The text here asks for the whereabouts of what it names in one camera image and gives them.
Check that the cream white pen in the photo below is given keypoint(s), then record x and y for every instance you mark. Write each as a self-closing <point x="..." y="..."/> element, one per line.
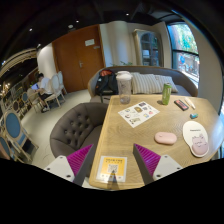
<point x="190" y="103"/>

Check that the grey tufted armchair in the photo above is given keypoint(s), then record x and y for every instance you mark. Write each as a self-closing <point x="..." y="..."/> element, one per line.
<point x="77" y="128"/>

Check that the white pink cat mousepad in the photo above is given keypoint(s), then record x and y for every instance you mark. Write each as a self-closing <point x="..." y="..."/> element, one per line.
<point x="196" y="138"/>

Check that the pink computer mouse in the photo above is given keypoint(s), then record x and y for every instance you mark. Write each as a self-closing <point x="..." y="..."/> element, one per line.
<point x="165" y="138"/>

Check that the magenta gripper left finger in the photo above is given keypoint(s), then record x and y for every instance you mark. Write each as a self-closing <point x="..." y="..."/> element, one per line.
<point x="74" y="167"/>

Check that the wooden arched display cabinet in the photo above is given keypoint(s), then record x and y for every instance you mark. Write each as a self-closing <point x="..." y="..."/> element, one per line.
<point x="148" y="48"/>

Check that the green drink can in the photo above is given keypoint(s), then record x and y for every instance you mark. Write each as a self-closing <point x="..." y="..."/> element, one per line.
<point x="167" y="88"/>

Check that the blue round-back chair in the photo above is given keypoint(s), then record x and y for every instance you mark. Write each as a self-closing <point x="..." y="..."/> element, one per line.
<point x="16" y="134"/>

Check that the wooden double door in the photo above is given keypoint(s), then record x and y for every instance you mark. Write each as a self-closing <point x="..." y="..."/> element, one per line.
<point x="78" y="55"/>

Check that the white chair by door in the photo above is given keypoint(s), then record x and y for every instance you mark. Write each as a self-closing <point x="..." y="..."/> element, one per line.
<point x="61" y="83"/>

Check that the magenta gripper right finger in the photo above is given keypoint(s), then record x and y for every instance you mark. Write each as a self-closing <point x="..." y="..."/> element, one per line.
<point x="153" y="166"/>

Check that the grey sofa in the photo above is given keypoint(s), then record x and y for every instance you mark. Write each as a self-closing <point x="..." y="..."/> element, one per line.
<point x="184" y="85"/>

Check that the white dining chair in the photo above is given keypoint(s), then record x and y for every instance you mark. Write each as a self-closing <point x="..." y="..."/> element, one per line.
<point x="56" y="90"/>

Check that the grey patterned cushion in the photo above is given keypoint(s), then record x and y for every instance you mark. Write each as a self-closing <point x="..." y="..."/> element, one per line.
<point x="162" y="80"/>

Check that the seated person white shirt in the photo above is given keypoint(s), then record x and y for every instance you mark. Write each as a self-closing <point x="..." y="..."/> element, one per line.
<point x="44" y="91"/>

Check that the striped cushion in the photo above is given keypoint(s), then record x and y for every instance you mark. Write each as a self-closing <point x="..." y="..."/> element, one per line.
<point x="144" y="84"/>

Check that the yellow QR code placard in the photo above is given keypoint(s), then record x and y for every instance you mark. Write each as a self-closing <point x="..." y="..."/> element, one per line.
<point x="112" y="169"/>

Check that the small teal eraser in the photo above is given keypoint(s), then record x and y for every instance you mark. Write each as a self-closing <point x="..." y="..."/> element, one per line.
<point x="193" y="116"/>

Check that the large glass window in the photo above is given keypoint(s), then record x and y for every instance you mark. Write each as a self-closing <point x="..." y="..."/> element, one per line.
<point x="185" y="55"/>

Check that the black red rectangular case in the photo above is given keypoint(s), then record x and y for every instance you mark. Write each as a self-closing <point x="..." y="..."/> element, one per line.
<point x="181" y="105"/>

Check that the black red backpack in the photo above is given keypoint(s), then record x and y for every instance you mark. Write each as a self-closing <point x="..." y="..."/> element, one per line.
<point x="106" y="83"/>

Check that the white sticker sheet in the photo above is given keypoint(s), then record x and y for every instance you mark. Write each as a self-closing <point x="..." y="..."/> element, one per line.
<point x="138" y="113"/>

